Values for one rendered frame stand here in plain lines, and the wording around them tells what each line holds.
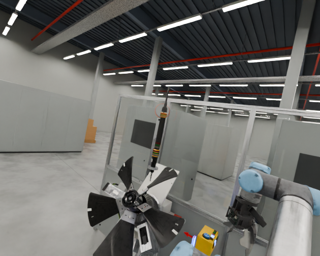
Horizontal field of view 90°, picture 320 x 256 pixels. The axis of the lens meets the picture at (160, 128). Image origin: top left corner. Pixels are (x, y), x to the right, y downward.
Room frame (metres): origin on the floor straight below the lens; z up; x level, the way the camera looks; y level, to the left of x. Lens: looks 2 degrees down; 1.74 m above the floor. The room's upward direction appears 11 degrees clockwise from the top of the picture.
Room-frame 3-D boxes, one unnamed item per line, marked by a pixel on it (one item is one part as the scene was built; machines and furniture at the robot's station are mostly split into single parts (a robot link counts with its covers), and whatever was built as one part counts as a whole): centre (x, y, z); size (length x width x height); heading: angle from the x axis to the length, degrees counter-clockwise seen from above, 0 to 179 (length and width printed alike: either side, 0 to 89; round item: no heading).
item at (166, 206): (1.61, -0.17, 0.91); 0.17 x 0.16 x 0.11; 146
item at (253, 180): (0.57, -0.38, 1.61); 0.11 x 0.11 x 0.08; 49
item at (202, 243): (1.07, -0.47, 1.02); 0.16 x 0.10 x 0.11; 146
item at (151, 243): (1.02, -0.06, 0.98); 0.20 x 0.16 x 0.20; 146
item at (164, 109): (1.02, -0.01, 1.65); 0.04 x 0.04 x 0.46
